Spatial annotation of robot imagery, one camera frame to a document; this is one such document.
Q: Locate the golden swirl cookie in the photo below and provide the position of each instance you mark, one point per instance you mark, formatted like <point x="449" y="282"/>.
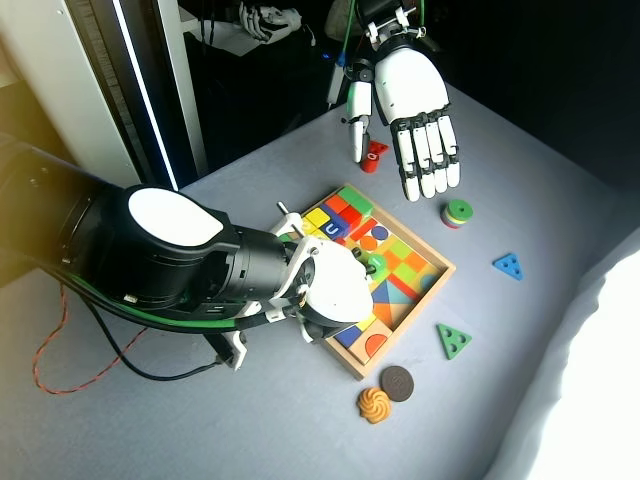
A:
<point x="374" y="406"/>

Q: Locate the blue triangle block with holes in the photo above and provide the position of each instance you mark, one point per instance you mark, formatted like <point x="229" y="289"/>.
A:
<point x="509" y="267"/>

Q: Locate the grey table cloth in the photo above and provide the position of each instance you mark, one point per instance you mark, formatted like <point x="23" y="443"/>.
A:
<point x="250" y="425"/>

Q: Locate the chocolate sandwich cookie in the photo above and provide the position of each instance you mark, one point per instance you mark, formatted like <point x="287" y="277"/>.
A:
<point x="397" y="384"/>

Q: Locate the green triangle block with holes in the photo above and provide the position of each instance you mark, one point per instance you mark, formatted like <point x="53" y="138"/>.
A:
<point x="450" y="340"/>

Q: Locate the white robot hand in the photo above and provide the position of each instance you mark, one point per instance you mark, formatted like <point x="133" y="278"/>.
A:
<point x="407" y="85"/>
<point x="337" y="285"/>

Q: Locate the spare white robot hand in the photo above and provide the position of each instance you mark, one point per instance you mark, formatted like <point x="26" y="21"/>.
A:
<point x="270" y="20"/>

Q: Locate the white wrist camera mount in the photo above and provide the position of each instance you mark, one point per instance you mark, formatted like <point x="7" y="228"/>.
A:
<point x="235" y="352"/>

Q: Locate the wooden block tray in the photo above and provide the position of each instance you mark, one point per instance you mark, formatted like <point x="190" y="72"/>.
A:
<point x="345" y="364"/>

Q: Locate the white sheet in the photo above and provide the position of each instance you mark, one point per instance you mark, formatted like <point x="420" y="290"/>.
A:
<point x="225" y="42"/>

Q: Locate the red cylinder peg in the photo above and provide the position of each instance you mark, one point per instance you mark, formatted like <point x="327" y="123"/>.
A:
<point x="370" y="163"/>

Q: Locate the white cabinet panel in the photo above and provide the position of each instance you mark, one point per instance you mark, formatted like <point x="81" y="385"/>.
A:
<point x="65" y="75"/>

